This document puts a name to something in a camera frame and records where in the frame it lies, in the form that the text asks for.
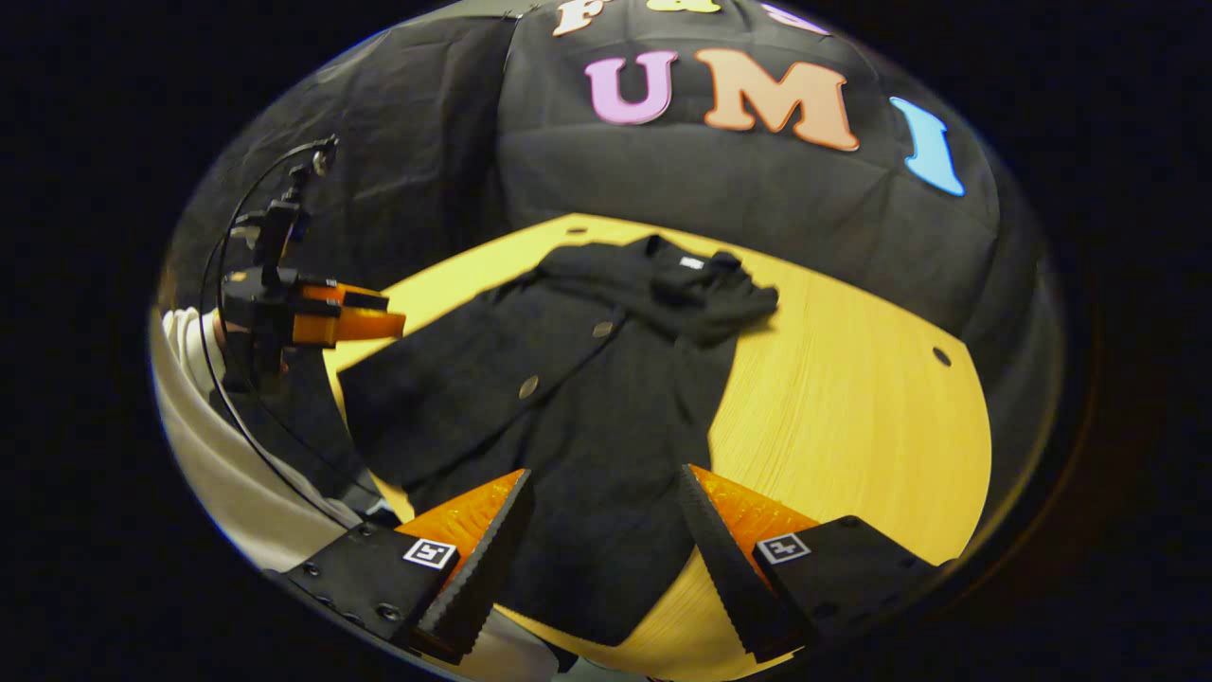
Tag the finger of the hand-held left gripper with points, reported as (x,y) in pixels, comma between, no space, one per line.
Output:
(365,299)
(350,327)

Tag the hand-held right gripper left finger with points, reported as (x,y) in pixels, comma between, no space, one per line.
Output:
(483,578)

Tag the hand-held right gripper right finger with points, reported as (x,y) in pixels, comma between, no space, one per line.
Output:
(734,587)

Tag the plain black backdrop cloth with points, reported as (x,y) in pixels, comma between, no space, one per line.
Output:
(1027,360)
(407,123)

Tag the black buttoned coat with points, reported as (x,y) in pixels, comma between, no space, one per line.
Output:
(587,426)

